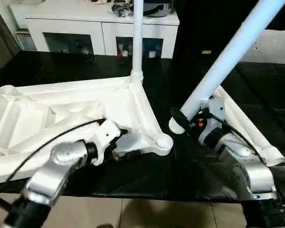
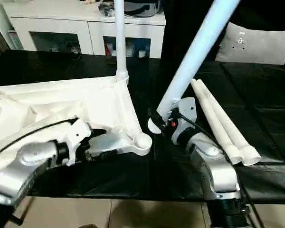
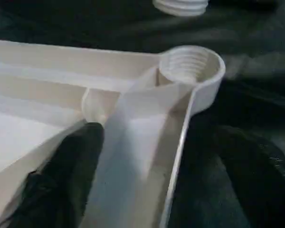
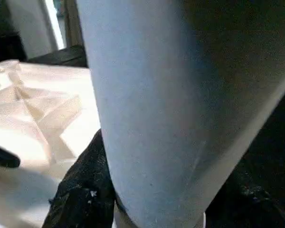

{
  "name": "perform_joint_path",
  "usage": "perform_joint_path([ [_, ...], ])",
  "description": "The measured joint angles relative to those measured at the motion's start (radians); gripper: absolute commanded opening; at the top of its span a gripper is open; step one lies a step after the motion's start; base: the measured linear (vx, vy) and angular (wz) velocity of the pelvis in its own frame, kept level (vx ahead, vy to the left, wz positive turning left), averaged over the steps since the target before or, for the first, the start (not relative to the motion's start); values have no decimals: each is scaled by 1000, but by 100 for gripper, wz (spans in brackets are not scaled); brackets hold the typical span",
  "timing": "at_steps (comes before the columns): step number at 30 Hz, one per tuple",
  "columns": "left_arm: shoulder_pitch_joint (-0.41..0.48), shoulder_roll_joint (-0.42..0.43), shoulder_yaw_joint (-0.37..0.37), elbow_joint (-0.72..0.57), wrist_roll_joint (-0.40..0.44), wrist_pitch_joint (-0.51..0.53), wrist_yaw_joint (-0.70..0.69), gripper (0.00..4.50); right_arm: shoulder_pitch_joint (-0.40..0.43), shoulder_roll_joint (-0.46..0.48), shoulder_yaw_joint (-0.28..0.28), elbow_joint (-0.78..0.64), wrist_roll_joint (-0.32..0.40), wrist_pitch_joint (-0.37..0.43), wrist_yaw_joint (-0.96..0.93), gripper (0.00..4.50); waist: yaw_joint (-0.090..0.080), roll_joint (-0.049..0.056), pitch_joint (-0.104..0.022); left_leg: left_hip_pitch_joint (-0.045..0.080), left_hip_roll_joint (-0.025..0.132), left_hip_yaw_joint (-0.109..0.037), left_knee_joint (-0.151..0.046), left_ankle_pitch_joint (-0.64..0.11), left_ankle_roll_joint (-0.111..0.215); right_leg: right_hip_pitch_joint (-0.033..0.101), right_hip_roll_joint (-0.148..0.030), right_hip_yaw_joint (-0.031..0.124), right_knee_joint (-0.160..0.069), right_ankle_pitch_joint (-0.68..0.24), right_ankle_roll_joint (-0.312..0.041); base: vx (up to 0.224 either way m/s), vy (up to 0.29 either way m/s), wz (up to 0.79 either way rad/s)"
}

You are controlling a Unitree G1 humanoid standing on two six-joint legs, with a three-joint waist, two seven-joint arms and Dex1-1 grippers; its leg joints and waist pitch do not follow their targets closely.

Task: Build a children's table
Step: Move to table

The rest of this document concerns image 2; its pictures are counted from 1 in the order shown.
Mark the black table mat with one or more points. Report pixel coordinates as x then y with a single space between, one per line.
263 107

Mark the white pillow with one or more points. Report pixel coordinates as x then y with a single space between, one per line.
256 47

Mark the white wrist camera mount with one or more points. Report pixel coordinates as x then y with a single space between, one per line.
77 135
186 108

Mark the white plastic table top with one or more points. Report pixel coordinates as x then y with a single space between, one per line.
50 102

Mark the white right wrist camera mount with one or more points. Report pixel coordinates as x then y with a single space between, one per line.
186 108

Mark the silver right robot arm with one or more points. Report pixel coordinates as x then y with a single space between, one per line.
216 166

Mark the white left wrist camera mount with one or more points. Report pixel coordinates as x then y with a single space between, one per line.
77 135

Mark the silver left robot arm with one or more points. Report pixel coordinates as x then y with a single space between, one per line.
21 166

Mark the white glass-door cabinet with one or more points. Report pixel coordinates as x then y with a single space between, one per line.
61 26

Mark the white plastic table leg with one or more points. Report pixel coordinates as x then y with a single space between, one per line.
225 118
121 35
211 114
192 59

